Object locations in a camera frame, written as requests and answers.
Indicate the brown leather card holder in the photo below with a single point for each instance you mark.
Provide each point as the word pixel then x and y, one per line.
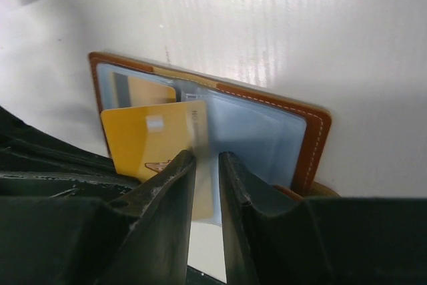
pixel 280 140

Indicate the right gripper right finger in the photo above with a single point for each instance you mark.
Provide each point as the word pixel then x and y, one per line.
pixel 271 238

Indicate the gold card in pocket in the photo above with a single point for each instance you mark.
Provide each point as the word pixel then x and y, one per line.
pixel 132 91

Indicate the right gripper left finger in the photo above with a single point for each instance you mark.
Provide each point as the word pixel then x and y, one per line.
pixel 62 228

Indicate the yellow gold card front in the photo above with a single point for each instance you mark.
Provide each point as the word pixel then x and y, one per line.
pixel 142 141

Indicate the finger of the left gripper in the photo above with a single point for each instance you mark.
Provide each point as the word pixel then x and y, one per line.
pixel 34 163

